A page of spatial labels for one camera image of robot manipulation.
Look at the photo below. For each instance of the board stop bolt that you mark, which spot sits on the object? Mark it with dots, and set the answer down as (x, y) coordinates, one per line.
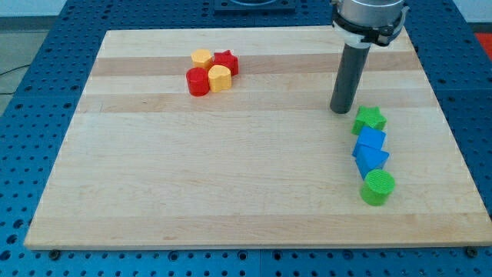
(54, 254)
(471, 252)

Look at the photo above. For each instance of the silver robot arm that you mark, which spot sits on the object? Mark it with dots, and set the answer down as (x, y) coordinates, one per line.
(361, 24)

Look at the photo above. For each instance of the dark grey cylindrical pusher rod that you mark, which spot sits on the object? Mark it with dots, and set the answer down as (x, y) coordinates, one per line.
(348, 76)

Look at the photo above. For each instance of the yellow heart block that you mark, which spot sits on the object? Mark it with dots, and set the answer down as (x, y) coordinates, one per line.
(219, 78)

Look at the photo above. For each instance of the red star block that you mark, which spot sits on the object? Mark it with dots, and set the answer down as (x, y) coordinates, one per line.
(227, 59)

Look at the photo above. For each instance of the blue cube block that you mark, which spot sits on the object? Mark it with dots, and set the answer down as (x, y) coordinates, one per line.
(369, 137)

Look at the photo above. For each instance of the wooden board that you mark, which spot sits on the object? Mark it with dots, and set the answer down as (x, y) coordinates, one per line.
(264, 164)

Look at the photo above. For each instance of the right board stop bolt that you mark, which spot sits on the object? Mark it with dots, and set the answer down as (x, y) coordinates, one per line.
(471, 252)

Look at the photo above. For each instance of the green cylinder block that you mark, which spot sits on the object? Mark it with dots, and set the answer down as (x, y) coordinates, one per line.
(377, 187)

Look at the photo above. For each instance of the yellow hexagon block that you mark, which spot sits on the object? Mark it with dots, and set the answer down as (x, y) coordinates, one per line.
(202, 58)

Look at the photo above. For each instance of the green star block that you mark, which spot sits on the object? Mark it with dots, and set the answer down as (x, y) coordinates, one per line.
(368, 117)

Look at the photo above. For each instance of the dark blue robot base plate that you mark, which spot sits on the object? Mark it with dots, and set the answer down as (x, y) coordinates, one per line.
(227, 6)

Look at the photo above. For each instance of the left board stop bolt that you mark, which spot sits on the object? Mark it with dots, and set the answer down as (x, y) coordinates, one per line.
(54, 254)

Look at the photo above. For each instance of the blue triangle block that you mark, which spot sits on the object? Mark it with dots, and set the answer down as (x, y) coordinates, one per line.
(368, 159)

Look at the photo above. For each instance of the red cylinder block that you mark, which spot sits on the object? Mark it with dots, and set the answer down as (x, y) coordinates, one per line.
(197, 80)

